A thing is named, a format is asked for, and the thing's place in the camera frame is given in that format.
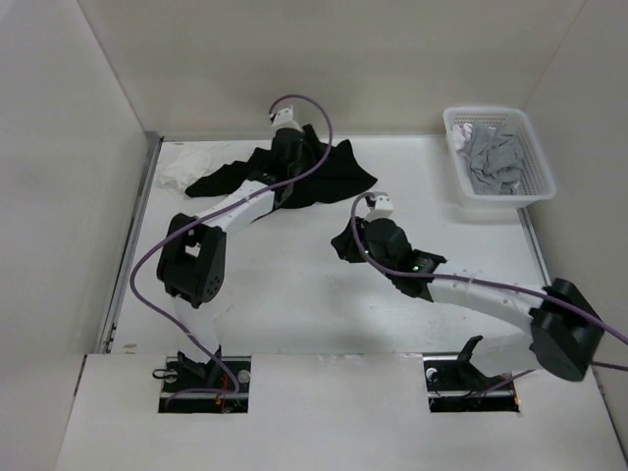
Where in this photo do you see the black tank top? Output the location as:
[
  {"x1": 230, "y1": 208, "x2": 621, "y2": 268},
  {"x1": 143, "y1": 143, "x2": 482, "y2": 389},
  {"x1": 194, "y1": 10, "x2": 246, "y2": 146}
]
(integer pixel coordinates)
[{"x1": 185, "y1": 125, "x2": 377, "y2": 209}]

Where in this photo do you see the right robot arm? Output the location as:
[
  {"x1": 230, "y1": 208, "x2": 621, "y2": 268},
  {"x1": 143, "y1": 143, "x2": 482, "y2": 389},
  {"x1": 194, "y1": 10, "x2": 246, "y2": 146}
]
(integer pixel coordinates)
[{"x1": 331, "y1": 218, "x2": 603, "y2": 389}]

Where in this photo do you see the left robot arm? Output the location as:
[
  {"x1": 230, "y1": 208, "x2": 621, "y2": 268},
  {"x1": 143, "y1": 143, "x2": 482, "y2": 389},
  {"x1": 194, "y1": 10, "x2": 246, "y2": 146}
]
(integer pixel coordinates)
[{"x1": 157, "y1": 125, "x2": 321, "y2": 331}]

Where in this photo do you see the white folded tank top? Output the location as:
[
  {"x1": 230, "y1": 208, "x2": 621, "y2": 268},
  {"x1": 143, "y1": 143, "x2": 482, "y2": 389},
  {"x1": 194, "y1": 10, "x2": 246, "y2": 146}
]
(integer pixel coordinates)
[{"x1": 156, "y1": 148, "x2": 213, "y2": 194}]

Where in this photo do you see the pale pink tank top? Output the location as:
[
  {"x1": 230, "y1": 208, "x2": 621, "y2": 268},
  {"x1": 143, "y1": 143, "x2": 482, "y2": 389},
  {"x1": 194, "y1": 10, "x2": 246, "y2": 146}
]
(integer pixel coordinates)
[{"x1": 451, "y1": 123, "x2": 474, "y2": 153}]

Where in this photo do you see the grey tank top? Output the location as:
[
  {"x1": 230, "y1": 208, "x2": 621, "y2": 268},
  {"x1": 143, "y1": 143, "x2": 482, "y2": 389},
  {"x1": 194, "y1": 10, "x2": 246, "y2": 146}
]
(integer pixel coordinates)
[{"x1": 464, "y1": 122, "x2": 524, "y2": 196}]

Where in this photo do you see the white plastic basket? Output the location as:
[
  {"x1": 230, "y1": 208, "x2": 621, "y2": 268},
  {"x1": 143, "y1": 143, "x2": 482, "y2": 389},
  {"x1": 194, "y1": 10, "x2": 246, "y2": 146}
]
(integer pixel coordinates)
[{"x1": 443, "y1": 106, "x2": 556, "y2": 211}]

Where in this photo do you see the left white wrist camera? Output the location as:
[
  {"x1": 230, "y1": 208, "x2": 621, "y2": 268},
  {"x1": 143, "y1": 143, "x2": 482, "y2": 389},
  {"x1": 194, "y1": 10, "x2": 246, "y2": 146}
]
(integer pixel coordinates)
[{"x1": 269, "y1": 105, "x2": 302, "y2": 131}]

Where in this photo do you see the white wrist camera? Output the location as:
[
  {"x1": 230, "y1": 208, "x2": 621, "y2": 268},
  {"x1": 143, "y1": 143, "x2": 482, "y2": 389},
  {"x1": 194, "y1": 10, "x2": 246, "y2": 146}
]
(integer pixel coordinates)
[
  {"x1": 269, "y1": 105, "x2": 302, "y2": 131},
  {"x1": 365, "y1": 192, "x2": 393, "y2": 222}
]

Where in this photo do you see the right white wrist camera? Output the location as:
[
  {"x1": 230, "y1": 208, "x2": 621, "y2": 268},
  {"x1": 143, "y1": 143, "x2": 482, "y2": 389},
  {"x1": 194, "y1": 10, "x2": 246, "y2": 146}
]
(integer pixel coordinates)
[{"x1": 365, "y1": 192, "x2": 393, "y2": 222}]

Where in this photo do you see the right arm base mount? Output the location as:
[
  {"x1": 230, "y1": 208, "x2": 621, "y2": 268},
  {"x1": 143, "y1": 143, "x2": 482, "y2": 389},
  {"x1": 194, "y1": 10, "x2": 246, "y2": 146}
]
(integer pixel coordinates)
[{"x1": 423, "y1": 336, "x2": 520, "y2": 413}]

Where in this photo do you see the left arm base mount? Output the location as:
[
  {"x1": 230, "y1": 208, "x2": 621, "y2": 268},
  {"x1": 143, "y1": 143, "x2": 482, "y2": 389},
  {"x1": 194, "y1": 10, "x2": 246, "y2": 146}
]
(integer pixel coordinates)
[{"x1": 152, "y1": 355, "x2": 252, "y2": 414}]

